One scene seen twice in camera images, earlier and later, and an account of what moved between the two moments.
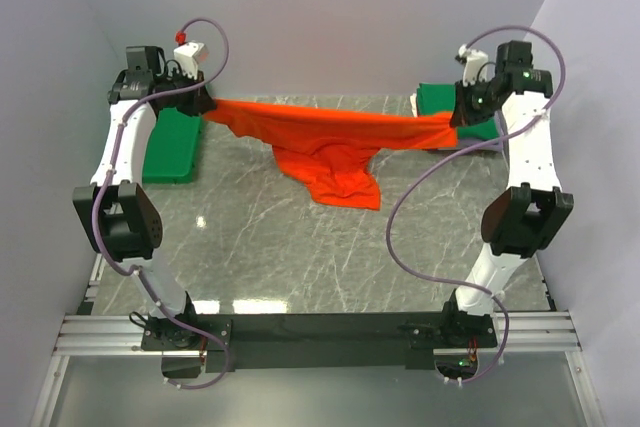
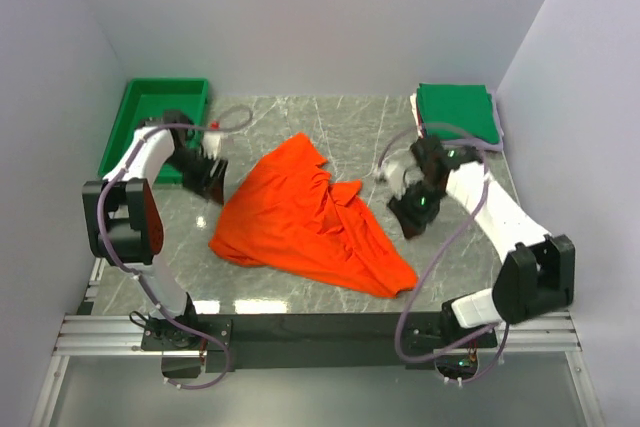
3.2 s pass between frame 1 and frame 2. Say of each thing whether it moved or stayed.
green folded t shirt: stayed
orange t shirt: moved
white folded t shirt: stayed
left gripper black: moved
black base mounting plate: stayed
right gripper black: moved
